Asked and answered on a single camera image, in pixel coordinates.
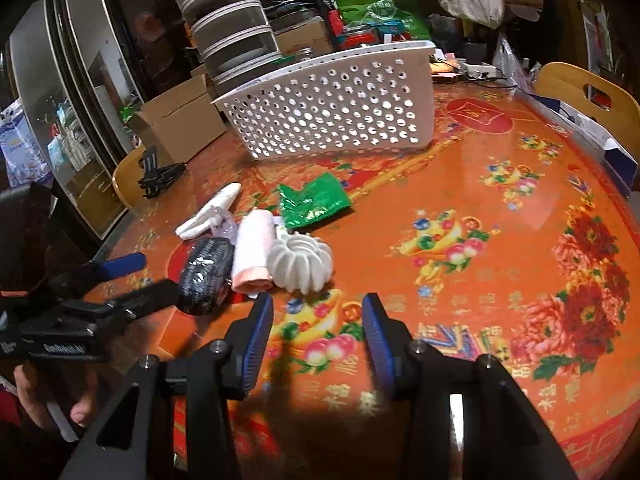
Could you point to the clear plastic wrapper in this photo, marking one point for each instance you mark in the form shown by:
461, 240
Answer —
227, 227

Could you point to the white and blue paper bag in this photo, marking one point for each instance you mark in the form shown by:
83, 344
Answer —
580, 127

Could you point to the white cloth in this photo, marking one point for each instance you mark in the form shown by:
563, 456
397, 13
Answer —
210, 212

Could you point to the tiered food storage stack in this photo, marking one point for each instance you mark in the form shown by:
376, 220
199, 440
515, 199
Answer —
225, 30

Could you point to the green shopping bag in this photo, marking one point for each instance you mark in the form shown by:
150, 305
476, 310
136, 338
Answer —
395, 10

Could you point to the red floral tablecloth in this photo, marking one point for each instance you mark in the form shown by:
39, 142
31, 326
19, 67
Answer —
450, 185

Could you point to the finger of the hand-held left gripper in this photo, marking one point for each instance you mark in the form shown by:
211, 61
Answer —
147, 297
122, 263

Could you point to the black soft bundle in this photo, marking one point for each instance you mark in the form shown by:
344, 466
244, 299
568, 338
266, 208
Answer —
205, 280

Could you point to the dark framed glass cabinet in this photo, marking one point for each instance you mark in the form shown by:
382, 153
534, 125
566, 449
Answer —
65, 110

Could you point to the pink towel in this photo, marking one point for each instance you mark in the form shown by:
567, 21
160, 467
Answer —
252, 255

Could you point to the wooden chair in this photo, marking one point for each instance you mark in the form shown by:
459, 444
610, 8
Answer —
125, 180
565, 85

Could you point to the white perforated plastic basket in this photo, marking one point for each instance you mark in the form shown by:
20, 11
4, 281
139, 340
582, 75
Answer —
325, 105

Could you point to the person's left hand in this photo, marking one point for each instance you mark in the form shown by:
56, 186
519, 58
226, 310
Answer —
55, 390

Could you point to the blue and white package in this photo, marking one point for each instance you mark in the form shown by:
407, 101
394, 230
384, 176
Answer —
17, 145

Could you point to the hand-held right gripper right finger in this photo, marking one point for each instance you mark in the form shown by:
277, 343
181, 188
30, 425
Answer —
377, 345

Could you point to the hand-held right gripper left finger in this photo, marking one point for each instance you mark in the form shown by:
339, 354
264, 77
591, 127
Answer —
257, 340

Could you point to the clear plastic bag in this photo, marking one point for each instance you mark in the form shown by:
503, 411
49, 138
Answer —
510, 60

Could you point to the open cardboard box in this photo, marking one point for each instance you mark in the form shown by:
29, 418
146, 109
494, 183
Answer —
175, 120

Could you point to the brown cardboard box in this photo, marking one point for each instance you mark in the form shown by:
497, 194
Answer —
300, 35

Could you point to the green foil packet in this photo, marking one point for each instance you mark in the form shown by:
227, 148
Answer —
310, 200

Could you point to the black phone holder clamp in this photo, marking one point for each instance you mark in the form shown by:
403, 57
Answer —
155, 175

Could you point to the white power strip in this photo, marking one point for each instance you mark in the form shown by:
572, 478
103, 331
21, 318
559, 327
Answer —
477, 68

